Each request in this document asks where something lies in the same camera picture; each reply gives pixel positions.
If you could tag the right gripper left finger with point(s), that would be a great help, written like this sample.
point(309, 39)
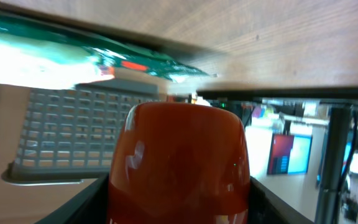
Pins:
point(87, 207)

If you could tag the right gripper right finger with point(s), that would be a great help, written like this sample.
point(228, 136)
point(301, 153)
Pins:
point(267, 208)

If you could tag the green cap sauce bottle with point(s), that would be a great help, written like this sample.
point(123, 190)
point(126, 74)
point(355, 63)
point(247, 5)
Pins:
point(179, 163)

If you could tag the green 3M gloves packet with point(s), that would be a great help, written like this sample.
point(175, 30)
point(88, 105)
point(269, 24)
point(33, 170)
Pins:
point(112, 54)

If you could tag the teal white sachet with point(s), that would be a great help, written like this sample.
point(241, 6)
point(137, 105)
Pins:
point(48, 65)

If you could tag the red blue monitor screen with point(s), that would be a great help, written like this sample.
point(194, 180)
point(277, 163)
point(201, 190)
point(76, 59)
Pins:
point(289, 154)

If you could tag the grey plastic mesh basket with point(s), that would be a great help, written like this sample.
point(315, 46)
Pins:
point(69, 135)

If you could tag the dark table leg post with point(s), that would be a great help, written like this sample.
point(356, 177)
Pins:
point(338, 129)

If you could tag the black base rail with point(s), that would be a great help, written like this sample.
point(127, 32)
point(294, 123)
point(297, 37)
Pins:
point(343, 93)

